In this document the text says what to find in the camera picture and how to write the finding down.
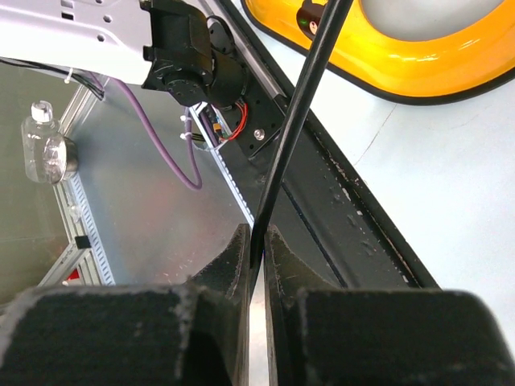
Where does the black tent pole front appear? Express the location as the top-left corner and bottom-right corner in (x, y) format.
(249, 1), (352, 267)

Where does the red black wire bundle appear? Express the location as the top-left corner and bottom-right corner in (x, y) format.
(212, 101), (250, 142)

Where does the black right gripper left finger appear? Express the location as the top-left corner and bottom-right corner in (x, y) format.
(1, 224), (251, 385)

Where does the clear plastic bottle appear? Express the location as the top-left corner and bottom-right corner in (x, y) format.
(21, 101), (78, 185)

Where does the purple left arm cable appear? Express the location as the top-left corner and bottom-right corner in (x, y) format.
(112, 76), (204, 190)

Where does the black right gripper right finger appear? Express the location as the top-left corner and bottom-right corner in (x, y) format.
(263, 228), (514, 385)

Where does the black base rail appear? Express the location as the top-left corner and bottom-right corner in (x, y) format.
(215, 1), (439, 289)

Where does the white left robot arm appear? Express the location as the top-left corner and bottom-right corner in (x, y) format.
(1, 1), (251, 385)

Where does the yellow double bowl holder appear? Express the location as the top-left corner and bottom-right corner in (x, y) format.
(240, 0), (515, 106)

